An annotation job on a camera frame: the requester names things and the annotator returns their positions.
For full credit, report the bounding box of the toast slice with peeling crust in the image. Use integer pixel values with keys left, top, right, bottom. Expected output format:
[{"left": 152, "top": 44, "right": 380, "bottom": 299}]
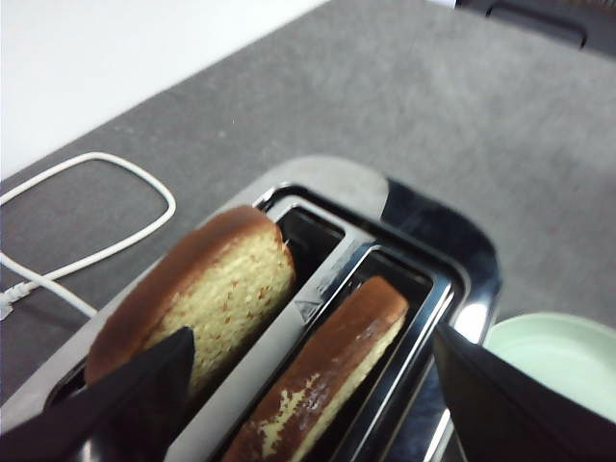
[{"left": 221, "top": 274, "right": 410, "bottom": 462}]

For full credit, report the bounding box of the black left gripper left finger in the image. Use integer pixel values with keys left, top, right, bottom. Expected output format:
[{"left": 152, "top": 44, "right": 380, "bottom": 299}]
[{"left": 0, "top": 326, "right": 196, "bottom": 462}]

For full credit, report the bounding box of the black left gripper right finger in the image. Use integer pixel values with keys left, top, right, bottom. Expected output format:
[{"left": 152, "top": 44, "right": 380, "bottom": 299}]
[{"left": 434, "top": 321, "right": 616, "bottom": 462}]

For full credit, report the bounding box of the beige toaster with chrome top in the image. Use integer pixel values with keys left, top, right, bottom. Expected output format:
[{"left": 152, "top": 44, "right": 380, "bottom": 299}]
[{"left": 0, "top": 154, "right": 502, "bottom": 462}]

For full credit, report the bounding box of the pale green round plate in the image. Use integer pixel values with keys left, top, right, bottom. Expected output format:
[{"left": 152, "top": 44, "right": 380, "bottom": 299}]
[{"left": 483, "top": 312, "right": 616, "bottom": 424}]

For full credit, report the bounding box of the toast slice with flecked face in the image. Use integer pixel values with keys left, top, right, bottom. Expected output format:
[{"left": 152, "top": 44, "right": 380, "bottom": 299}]
[{"left": 85, "top": 205, "right": 297, "bottom": 400}]

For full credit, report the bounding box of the white power cable with plug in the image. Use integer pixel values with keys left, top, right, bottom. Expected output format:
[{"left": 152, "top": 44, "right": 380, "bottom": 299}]
[{"left": 0, "top": 151, "right": 177, "bottom": 321}]

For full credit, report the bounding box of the black box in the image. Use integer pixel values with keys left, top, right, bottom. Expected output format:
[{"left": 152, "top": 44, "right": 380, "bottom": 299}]
[{"left": 454, "top": 0, "right": 616, "bottom": 54}]

